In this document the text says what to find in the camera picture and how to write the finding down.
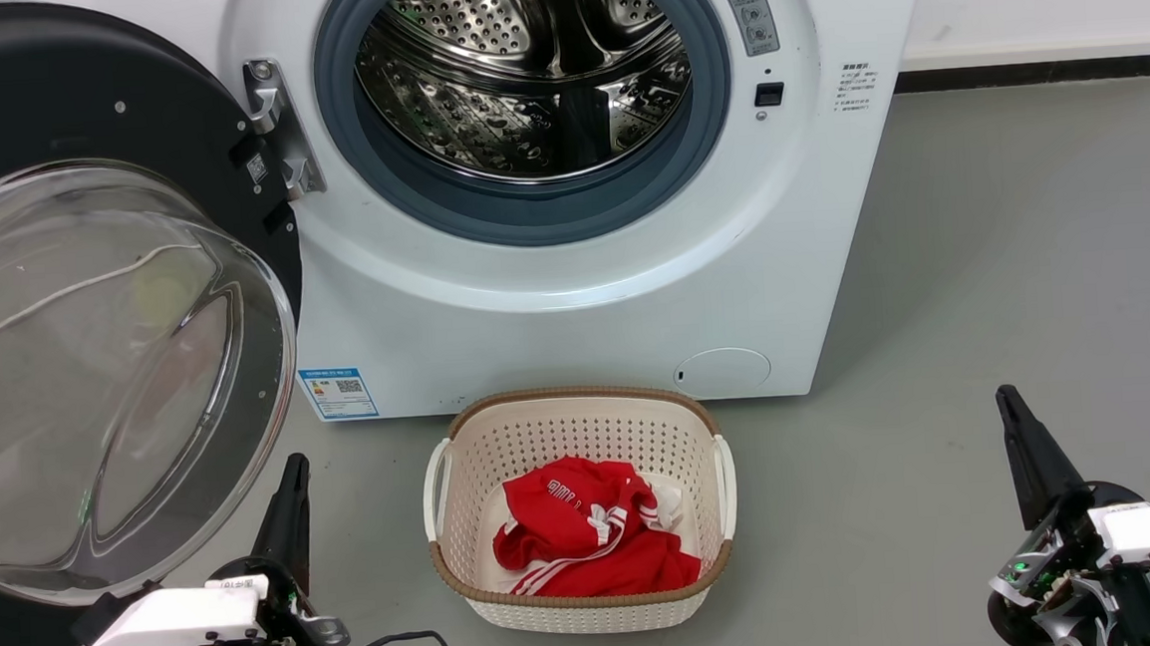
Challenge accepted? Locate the white front-load washing machine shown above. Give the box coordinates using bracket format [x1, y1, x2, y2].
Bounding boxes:
[96, 0, 957, 438]

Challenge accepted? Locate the blue energy label sticker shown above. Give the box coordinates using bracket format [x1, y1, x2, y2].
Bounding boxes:
[298, 365, 380, 423]

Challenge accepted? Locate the steel perforated washer drum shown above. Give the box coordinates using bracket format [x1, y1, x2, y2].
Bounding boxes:
[353, 0, 699, 192]

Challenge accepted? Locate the red white-striped garment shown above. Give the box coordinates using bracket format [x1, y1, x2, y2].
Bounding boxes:
[486, 448, 705, 603]

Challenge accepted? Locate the round filter access cover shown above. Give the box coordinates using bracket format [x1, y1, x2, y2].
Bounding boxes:
[673, 345, 772, 396]

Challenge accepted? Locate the cream perforated laundry basket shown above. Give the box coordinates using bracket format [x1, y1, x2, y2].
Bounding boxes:
[417, 377, 746, 644]

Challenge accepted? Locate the grey warning sticker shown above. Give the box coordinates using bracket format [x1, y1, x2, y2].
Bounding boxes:
[717, 0, 781, 59]

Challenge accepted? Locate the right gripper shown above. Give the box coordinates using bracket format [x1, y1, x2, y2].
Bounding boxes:
[974, 377, 1150, 646]

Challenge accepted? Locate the metal door hinge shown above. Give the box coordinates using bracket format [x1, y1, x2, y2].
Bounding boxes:
[241, 56, 327, 202]

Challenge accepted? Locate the thin white cable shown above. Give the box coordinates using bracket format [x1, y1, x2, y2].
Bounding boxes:
[0, 240, 213, 356]

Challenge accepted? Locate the black baseboard strip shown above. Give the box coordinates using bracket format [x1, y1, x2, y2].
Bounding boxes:
[894, 53, 1150, 95]

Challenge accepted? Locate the washer door glass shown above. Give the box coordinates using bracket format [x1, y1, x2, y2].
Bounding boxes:
[0, 0, 326, 646]

